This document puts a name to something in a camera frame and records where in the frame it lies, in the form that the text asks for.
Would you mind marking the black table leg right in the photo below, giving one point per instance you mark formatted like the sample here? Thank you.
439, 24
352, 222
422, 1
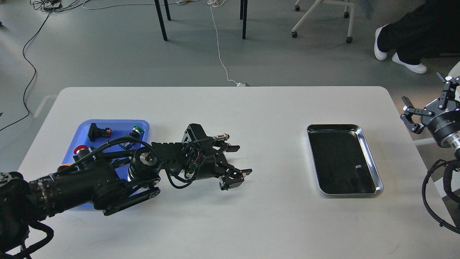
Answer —
244, 16

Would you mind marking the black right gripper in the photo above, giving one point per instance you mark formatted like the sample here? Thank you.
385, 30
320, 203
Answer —
444, 125

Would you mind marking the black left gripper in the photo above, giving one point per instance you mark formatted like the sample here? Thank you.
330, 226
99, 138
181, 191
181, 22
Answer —
204, 158

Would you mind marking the person's legs with white shoes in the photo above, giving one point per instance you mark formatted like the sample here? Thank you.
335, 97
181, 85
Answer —
431, 28

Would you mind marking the red emergency stop button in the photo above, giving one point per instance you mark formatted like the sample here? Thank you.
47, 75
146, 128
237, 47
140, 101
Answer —
81, 151

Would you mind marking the black table leg left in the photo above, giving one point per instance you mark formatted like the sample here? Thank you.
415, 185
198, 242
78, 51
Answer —
160, 16

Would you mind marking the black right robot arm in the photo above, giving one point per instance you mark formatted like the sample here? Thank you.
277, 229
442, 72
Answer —
449, 168

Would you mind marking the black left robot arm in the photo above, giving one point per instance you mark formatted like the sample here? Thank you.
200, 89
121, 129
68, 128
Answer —
116, 175

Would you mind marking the black table leg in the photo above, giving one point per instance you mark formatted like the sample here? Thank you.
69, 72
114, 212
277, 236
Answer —
160, 16
244, 16

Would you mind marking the green push button switch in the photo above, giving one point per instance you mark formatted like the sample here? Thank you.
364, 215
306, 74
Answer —
135, 132

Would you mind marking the silver metal tray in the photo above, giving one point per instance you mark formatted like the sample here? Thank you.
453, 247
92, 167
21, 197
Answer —
343, 163

